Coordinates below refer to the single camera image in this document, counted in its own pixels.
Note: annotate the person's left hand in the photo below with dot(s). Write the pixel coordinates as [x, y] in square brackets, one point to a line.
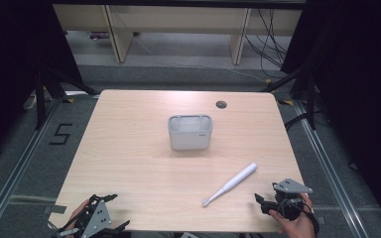
[76, 214]

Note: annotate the person's right hand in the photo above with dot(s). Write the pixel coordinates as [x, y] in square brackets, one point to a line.
[297, 228]

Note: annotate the black curtain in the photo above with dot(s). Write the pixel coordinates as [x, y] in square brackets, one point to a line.
[10, 66]
[360, 82]

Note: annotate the white electric toothbrush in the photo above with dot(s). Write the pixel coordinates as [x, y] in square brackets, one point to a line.
[234, 181]

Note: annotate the yellow floor tape piece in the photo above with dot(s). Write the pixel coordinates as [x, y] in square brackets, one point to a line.
[286, 102]
[68, 100]

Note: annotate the metal floor rail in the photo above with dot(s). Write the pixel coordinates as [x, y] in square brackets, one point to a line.
[330, 165]
[20, 165]

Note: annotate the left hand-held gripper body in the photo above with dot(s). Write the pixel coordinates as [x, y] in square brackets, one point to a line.
[96, 218]

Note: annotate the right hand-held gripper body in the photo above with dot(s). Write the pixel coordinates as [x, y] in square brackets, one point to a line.
[289, 201]

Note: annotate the white plastic holder box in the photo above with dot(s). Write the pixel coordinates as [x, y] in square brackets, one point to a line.
[190, 139]

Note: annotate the black metal stand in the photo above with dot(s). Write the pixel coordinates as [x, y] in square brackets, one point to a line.
[40, 99]
[311, 95]

